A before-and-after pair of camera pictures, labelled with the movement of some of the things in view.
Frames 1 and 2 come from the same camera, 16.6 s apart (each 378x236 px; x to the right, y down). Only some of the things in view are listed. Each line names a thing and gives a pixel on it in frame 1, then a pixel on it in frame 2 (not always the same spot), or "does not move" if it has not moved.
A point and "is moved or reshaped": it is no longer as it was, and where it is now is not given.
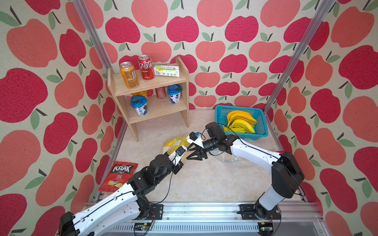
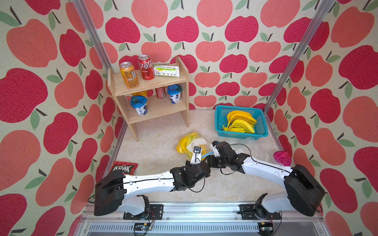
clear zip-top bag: [172, 145] is moved or reshaped
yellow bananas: [240, 128] does not move
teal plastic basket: [242, 123] does not move
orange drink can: [129, 74] does not move
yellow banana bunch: [240, 121] does not move
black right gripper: [195, 152] to [210, 161]
